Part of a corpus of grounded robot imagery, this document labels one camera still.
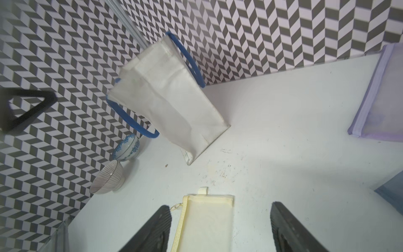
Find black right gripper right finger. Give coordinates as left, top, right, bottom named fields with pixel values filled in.
left=270, top=202, right=328, bottom=252

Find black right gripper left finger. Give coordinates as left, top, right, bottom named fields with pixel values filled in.
left=119, top=205, right=172, bottom=252

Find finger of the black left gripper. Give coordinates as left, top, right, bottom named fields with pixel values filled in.
left=1, top=88, right=58, bottom=132

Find white canvas bag blue handles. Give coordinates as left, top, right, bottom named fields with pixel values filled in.
left=106, top=31, right=230, bottom=165

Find dark blue flat pouch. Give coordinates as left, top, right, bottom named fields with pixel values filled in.
left=374, top=171, right=403, bottom=215

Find lilac mesh pouch rear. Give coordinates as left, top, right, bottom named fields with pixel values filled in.
left=347, top=43, right=403, bottom=142

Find pink glass dish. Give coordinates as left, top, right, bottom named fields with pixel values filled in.
left=90, top=160, right=125, bottom=194

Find blue patterned ceramic bowl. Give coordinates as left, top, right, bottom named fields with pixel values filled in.
left=112, top=134, right=140, bottom=162

